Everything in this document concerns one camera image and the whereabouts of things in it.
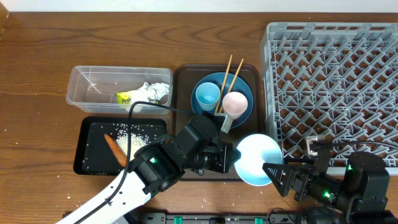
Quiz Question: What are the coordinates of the light blue bowl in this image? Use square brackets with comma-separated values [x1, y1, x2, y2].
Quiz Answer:
[234, 134, 283, 187]

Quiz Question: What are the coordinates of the white paper napkin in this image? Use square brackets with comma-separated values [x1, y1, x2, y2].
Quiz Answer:
[135, 82, 169, 103]

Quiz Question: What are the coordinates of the orange carrot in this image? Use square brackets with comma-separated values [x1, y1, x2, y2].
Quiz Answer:
[104, 134, 127, 167]

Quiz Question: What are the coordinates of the green yellow snack wrapper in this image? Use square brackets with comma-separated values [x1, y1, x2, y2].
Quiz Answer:
[116, 90, 140, 105]

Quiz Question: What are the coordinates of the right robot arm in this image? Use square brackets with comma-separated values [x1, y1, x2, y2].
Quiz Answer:
[262, 151, 397, 223]

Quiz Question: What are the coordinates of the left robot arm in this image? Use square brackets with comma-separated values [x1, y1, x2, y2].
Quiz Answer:
[61, 114, 241, 223]

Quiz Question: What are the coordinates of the grey dishwasher rack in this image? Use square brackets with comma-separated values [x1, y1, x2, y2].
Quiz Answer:
[261, 22, 397, 175]

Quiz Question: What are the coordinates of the pink cup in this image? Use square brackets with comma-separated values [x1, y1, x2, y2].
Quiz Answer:
[222, 91, 248, 119]

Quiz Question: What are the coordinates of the light blue cup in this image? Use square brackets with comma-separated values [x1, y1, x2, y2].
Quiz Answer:
[195, 82, 221, 111]

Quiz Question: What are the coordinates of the spilled white rice pile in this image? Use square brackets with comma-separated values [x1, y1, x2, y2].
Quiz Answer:
[112, 123, 154, 160]

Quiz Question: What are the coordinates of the dark blue plate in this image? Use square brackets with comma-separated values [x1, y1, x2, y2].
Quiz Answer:
[191, 72, 254, 129]

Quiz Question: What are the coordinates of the right wooden chopstick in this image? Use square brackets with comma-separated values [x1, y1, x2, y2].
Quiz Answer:
[219, 58, 244, 113]

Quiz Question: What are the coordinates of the wooden chopstick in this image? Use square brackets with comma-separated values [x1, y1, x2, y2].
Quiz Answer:
[219, 58, 244, 113]
[214, 54, 233, 115]

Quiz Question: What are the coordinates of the left wooden chopstick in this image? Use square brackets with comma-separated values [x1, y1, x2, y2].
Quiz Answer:
[214, 54, 233, 115]

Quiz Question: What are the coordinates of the black tray bin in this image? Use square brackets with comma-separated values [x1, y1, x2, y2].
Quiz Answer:
[73, 116, 166, 175]

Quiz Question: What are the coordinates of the clear plastic bin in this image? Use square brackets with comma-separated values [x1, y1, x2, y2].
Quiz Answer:
[66, 65, 173, 114]

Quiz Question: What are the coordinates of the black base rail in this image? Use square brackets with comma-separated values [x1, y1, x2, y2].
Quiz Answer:
[114, 208, 310, 224]

